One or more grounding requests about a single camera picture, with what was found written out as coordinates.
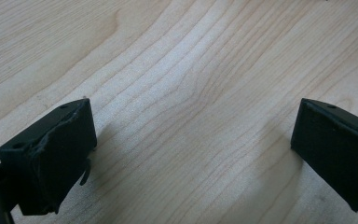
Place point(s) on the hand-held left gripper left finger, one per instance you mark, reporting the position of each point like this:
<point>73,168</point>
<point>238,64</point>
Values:
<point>52,155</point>

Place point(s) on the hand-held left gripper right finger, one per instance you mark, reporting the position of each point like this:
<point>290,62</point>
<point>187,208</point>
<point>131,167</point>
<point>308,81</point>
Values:
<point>335,149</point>

